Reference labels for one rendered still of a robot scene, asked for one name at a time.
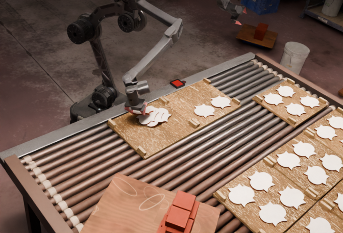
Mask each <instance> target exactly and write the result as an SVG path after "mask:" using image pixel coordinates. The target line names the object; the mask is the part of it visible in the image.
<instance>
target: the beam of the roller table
mask: <svg viewBox="0 0 343 233"><path fill-rule="evenodd" d="M254 58H255V54H254V53H252V52H249V53H247V54H244V55H242V56H239V57H237V58H234V59H232V60H229V61H227V62H224V63H221V64H219V65H216V66H214V67H211V68H209V69H206V70H204V71H201V72H199V73H196V74H194V75H191V76H189V77H186V78H184V79H182V80H181V81H186V83H185V86H184V87H181V88H179V89H176V88H175V87H174V86H172V85H171V84H169V85H167V86H164V87H162V88H159V89H157V90H154V91H152V92H150V93H147V94H144V95H142V96H139V97H138V98H141V99H145V102H147V103H148V104H149V103H151V102H154V101H156V100H158V99H159V97H162V96H167V95H170V94H172V93H174V92H176V91H179V90H181V89H183V88H185V87H188V86H190V85H192V84H194V83H197V82H199V81H201V80H203V78H206V79H210V78H212V77H214V76H217V75H219V74H221V73H224V72H226V71H228V70H231V69H233V68H235V67H238V66H240V65H242V64H245V63H247V62H249V61H251V60H253V59H254ZM125 103H126V102H124V103H122V104H119V105H117V106H114V107H112V108H109V109H107V110H104V111H102V112H99V113H97V114H94V115H92V116H90V117H87V118H85V119H82V120H80V121H77V122H75V123H72V124H70V125H67V126H65V127H62V128H60V129H57V130H55V131H52V132H50V133H48V134H45V135H43V136H40V137H38V138H35V139H33V140H30V141H28V142H25V143H23V144H20V145H17V146H15V147H12V148H10V149H7V150H5V151H2V152H0V164H1V165H2V166H3V168H4V169H5V163H4V158H7V157H9V156H12V155H14V154H16V155H17V157H18V158H19V159H22V158H23V157H25V156H27V155H31V154H34V153H36V152H38V151H41V150H43V149H45V148H48V147H50V146H52V145H55V144H57V143H59V142H62V141H64V140H66V139H69V138H71V137H73V136H76V135H78V134H80V133H83V132H85V131H88V130H90V129H92V128H94V127H97V126H99V125H101V124H104V123H106V122H108V120H109V119H111V120H113V119H115V118H117V117H119V116H122V115H124V114H126V113H128V111H127V110H125V109H124V108H125ZM5 170H6V169H5Z"/></svg>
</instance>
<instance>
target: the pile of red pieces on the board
mask: <svg viewBox="0 0 343 233"><path fill-rule="evenodd" d="M195 198H196V196H194V195H191V194H189V193H186V192H183V191H180V190H178V191H177V194H176V197H175V198H174V199H173V202H172V204H171V206H169V209H168V211H167V213H165V215H164V217H163V220H162V221H161V223H160V225H159V228H158V230H157V232H156V233H191V231H192V228H193V225H194V221H195V218H196V215H197V210H198V208H199V204H200V203H199V202H197V201H195Z"/></svg>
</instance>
